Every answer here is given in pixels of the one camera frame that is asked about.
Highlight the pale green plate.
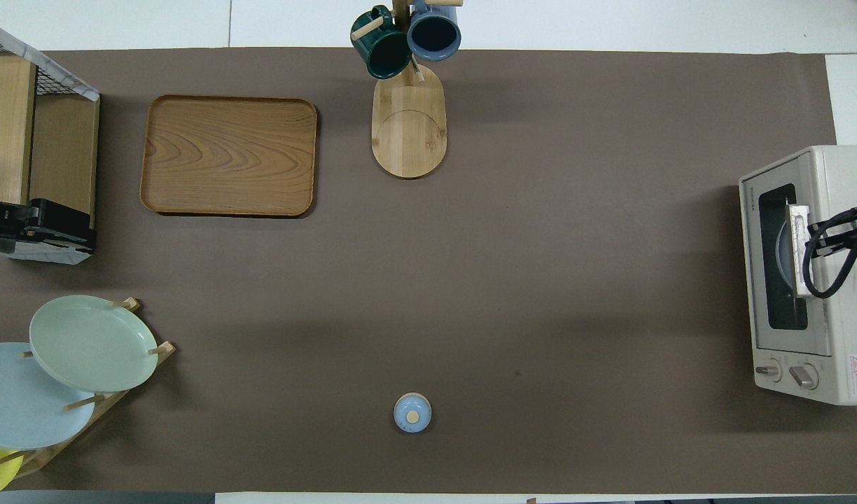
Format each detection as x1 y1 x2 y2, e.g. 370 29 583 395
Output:
29 295 159 393

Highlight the brown table mat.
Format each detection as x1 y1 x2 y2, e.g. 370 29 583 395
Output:
0 47 857 494

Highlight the toaster oven glass door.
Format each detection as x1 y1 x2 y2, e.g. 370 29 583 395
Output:
740 155 832 356

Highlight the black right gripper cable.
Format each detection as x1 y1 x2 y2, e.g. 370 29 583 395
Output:
802 209 857 299

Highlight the dark green mug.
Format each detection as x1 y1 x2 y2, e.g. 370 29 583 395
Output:
350 6 413 80

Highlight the pale blue racked plate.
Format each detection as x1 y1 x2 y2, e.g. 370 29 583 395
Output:
0 342 97 451

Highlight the wooden serving tray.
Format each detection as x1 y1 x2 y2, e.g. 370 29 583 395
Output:
140 94 319 218

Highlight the light blue plate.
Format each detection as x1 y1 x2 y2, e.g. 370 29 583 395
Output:
776 223 797 286

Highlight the wire and wood shelf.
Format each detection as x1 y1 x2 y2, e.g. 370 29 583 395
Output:
0 15 102 265

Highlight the beige toaster oven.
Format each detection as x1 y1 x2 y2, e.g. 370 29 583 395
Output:
739 145 857 406

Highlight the blue mug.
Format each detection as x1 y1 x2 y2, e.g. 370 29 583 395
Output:
406 0 462 62

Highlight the wooden plate rack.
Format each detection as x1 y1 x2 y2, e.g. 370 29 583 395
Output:
0 297 177 480

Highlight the wooden mug tree stand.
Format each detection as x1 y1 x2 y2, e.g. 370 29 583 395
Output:
350 0 464 180

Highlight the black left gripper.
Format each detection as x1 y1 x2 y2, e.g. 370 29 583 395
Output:
0 181 97 254

